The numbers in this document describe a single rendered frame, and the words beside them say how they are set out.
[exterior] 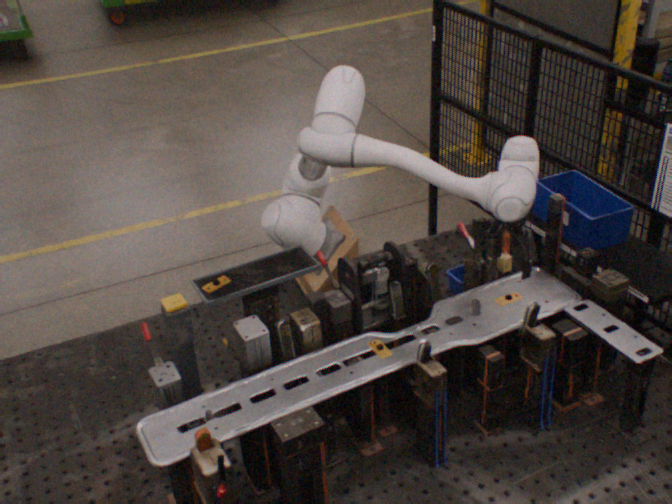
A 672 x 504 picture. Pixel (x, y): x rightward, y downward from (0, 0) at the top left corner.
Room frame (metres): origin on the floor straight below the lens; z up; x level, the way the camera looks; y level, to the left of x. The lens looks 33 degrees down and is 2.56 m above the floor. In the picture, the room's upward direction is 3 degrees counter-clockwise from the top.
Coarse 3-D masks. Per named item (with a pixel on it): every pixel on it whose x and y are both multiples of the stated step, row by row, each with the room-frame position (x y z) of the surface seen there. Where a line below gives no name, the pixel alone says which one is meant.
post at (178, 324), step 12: (168, 312) 1.94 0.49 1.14; (180, 312) 1.94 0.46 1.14; (168, 324) 1.92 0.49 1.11; (180, 324) 1.93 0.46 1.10; (192, 324) 1.95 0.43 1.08; (168, 336) 1.95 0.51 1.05; (180, 336) 1.93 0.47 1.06; (192, 336) 1.95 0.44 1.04; (180, 348) 1.93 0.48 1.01; (192, 348) 1.95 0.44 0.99; (180, 360) 1.93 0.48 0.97; (192, 360) 1.95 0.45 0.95; (180, 372) 1.93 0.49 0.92; (192, 372) 1.94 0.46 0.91; (192, 384) 1.94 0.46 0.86; (192, 396) 1.94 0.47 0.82
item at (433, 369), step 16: (416, 368) 1.77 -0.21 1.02; (432, 368) 1.74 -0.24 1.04; (416, 384) 1.77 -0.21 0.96; (432, 384) 1.71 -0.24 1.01; (432, 400) 1.71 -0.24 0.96; (432, 416) 1.72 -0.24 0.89; (416, 432) 1.77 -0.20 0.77; (432, 432) 1.72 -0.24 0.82; (416, 448) 1.77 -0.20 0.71; (432, 448) 1.71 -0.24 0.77; (432, 464) 1.71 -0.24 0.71; (448, 464) 1.71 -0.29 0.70
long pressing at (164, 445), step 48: (480, 288) 2.16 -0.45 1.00; (528, 288) 2.15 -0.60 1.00; (384, 336) 1.94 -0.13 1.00; (432, 336) 1.93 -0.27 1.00; (480, 336) 1.92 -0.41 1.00; (240, 384) 1.77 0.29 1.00; (336, 384) 1.74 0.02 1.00; (144, 432) 1.61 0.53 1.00; (192, 432) 1.60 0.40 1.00; (240, 432) 1.59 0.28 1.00
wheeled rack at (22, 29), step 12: (0, 0) 8.27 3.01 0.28; (12, 0) 8.29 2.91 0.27; (0, 12) 7.78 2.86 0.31; (12, 12) 7.93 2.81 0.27; (0, 24) 7.48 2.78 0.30; (12, 24) 7.55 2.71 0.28; (24, 24) 7.43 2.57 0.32; (0, 36) 7.33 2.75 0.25; (12, 36) 7.36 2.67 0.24; (24, 36) 7.40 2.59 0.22; (24, 48) 7.43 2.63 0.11
